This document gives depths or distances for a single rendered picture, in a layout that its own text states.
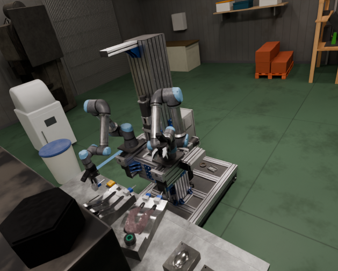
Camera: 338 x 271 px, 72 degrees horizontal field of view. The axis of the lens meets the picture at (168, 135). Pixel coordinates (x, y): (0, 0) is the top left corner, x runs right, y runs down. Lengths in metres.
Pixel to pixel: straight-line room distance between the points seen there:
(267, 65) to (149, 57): 5.13
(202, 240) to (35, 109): 3.85
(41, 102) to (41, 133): 0.57
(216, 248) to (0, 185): 1.43
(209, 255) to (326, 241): 1.50
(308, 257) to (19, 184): 2.56
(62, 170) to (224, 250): 2.91
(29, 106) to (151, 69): 3.19
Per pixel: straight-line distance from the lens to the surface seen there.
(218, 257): 1.72
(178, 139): 1.95
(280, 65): 6.80
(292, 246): 2.81
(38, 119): 4.81
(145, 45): 1.97
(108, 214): 1.99
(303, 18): 7.86
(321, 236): 2.95
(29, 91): 4.89
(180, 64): 8.52
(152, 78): 2.02
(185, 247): 1.69
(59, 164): 3.96
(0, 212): 0.51
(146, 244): 1.80
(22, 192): 0.53
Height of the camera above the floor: 2.27
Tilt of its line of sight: 30 degrees down
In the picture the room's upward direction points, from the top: 11 degrees counter-clockwise
